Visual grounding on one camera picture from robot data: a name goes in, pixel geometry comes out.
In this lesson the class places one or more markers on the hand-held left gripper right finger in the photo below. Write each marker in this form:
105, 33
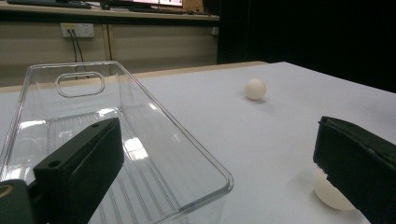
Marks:
358, 165

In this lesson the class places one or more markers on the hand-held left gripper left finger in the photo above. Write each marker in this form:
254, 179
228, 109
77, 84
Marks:
77, 168

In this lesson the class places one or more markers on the black curtain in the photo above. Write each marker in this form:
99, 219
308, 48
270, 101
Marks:
311, 31

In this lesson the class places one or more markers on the white egg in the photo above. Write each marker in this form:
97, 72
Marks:
330, 193
255, 89

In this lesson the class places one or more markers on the white table cover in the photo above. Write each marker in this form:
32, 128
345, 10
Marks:
264, 140

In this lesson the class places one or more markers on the clear plastic container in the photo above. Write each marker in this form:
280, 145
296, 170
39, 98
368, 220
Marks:
155, 140

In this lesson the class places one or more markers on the computer monitor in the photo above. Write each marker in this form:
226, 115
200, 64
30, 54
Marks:
155, 2

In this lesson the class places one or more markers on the white wall socket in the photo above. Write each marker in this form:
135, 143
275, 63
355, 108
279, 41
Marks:
82, 30

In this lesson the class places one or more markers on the black keyboard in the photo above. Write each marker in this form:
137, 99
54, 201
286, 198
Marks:
46, 3

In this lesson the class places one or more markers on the wooden desk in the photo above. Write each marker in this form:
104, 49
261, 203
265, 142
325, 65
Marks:
109, 14

